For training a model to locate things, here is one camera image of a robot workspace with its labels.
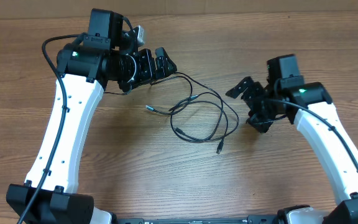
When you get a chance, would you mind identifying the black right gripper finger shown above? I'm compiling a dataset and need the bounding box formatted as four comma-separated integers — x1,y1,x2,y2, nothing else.
247,114,274,133
225,77,254,99

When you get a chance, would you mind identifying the black USB cable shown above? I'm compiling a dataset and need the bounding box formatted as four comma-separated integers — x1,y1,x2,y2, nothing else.
149,72,240,156
145,76,229,144

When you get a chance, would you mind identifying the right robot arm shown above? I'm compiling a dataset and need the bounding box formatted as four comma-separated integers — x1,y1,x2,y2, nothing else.
226,54,358,223

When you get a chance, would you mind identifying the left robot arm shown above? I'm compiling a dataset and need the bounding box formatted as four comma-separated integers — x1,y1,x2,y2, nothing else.
6,9,177,223

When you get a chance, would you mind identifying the right camera black cable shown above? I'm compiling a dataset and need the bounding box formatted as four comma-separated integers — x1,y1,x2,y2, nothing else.
253,79,358,203

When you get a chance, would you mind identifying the camera black cable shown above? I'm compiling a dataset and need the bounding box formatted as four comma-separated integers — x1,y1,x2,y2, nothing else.
253,79,358,203
16,16,135,224

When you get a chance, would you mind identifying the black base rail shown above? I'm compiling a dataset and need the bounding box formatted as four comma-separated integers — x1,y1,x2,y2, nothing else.
82,205,335,224

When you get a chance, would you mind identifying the left camera black cable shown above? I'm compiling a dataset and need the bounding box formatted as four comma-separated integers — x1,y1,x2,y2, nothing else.
16,16,135,224

